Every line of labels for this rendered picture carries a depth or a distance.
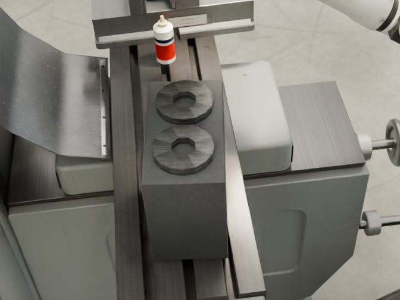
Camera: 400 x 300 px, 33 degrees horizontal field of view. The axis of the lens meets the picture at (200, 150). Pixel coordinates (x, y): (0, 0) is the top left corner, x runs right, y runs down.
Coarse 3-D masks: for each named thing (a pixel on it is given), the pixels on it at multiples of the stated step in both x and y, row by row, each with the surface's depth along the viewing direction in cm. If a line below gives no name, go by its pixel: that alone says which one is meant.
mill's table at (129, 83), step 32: (128, 64) 143; (160, 64) 142; (192, 64) 145; (128, 96) 136; (224, 96) 134; (128, 128) 130; (224, 128) 128; (128, 160) 124; (128, 192) 119; (128, 224) 114; (128, 256) 110; (256, 256) 108; (128, 288) 106; (160, 288) 105; (192, 288) 108; (224, 288) 105; (256, 288) 104
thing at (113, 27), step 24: (96, 0) 148; (120, 0) 147; (144, 0) 141; (168, 0) 146; (216, 0) 145; (240, 0) 145; (96, 24) 144; (120, 24) 145; (144, 24) 145; (192, 24) 147; (216, 24) 148; (240, 24) 148
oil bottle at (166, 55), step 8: (160, 16) 135; (160, 24) 136; (168, 24) 137; (160, 32) 136; (168, 32) 136; (160, 40) 138; (168, 40) 138; (160, 48) 139; (168, 48) 139; (160, 56) 141; (168, 56) 140
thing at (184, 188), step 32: (160, 96) 106; (192, 96) 106; (160, 128) 103; (192, 128) 101; (160, 160) 96; (192, 160) 96; (224, 160) 98; (160, 192) 96; (192, 192) 96; (224, 192) 96; (160, 224) 102; (192, 224) 102; (224, 224) 102; (160, 256) 108; (192, 256) 108; (224, 256) 108
